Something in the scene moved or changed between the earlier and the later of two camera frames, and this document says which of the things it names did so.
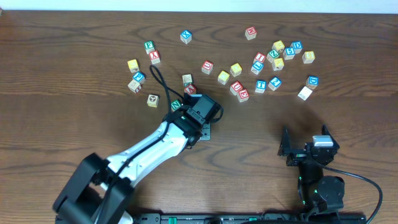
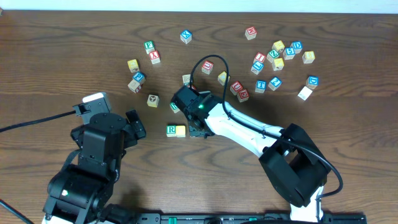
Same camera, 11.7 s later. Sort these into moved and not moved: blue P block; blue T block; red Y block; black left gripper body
Moved: black left gripper body
Not moved: red Y block; blue P block; blue T block
